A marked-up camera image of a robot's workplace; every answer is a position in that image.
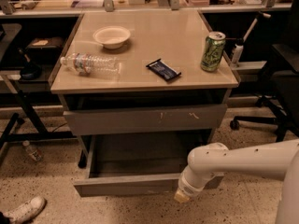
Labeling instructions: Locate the black round object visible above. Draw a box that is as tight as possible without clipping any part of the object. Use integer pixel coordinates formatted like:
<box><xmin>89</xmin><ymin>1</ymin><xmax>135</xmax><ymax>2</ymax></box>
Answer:
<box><xmin>18</xmin><ymin>48</ymin><xmax>42</xmax><ymax>80</ymax></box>

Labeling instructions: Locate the green soda can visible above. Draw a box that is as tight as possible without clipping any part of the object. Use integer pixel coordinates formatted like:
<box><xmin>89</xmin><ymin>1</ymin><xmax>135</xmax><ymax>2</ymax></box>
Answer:
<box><xmin>201</xmin><ymin>32</ymin><xmax>226</xmax><ymax>72</ymax></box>

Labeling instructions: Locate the grey drawer cabinet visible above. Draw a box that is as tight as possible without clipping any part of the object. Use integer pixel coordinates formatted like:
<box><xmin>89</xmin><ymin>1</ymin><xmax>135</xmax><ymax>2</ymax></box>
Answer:
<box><xmin>48</xmin><ymin>9</ymin><xmax>242</xmax><ymax>170</ymax></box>

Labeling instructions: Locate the white handheld tool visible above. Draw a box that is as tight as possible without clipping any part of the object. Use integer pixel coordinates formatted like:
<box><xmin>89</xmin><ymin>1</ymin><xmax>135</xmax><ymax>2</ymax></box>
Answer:
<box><xmin>230</xmin><ymin>11</ymin><xmax>271</xmax><ymax>67</ymax></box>

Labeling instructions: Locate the black box under desk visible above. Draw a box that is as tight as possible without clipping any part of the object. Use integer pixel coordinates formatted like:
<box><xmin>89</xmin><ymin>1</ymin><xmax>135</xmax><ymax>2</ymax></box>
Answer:
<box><xmin>26</xmin><ymin>36</ymin><xmax>64</xmax><ymax>64</ymax></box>

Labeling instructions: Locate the white sneaker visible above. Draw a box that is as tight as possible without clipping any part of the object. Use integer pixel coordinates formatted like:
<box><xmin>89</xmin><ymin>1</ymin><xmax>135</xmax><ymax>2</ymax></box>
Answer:
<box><xmin>0</xmin><ymin>196</ymin><xmax>46</xmax><ymax>224</ymax></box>

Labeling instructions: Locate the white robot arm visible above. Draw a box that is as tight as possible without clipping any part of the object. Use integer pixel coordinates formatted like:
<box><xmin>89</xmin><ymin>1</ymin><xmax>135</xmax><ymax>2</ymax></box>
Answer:
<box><xmin>175</xmin><ymin>139</ymin><xmax>299</xmax><ymax>224</ymax></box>

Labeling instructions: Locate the grey top drawer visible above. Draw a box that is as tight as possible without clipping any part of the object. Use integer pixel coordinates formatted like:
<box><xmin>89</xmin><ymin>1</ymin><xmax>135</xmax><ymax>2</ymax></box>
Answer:
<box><xmin>64</xmin><ymin>104</ymin><xmax>227</xmax><ymax>135</ymax></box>

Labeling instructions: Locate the black desk frame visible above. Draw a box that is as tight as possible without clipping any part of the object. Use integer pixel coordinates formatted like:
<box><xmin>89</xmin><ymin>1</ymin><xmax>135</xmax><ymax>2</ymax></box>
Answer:
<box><xmin>0</xmin><ymin>22</ymin><xmax>78</xmax><ymax>166</ymax></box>

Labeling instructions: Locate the small bottle on floor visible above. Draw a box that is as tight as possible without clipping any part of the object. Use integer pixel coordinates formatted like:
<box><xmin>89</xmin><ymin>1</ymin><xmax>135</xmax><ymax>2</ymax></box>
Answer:
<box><xmin>22</xmin><ymin>140</ymin><xmax>42</xmax><ymax>161</ymax></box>

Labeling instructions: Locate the clear plastic water bottle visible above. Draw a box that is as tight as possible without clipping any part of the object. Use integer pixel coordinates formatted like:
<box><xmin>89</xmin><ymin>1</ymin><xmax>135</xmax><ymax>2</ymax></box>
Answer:
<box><xmin>60</xmin><ymin>53</ymin><xmax>120</xmax><ymax>77</ymax></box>

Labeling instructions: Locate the white paper bowl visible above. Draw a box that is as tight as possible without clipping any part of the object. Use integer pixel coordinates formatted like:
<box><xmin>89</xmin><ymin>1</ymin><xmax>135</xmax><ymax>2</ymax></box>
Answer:
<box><xmin>93</xmin><ymin>26</ymin><xmax>131</xmax><ymax>49</ymax></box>

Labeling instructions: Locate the grey drawer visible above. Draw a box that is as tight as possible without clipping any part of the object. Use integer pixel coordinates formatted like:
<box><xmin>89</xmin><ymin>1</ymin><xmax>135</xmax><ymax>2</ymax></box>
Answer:
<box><xmin>64</xmin><ymin>104</ymin><xmax>227</xmax><ymax>135</ymax></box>
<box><xmin>73</xmin><ymin>132</ymin><xmax>224</xmax><ymax>198</ymax></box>

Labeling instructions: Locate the black office chair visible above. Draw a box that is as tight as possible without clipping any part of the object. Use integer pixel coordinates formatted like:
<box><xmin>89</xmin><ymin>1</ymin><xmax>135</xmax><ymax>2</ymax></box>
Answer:
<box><xmin>230</xmin><ymin>0</ymin><xmax>299</xmax><ymax>142</ymax></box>

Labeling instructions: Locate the dark blue snack bar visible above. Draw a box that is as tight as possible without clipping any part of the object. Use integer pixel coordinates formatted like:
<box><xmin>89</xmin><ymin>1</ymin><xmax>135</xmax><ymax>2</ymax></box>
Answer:
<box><xmin>146</xmin><ymin>59</ymin><xmax>181</xmax><ymax>81</ymax></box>

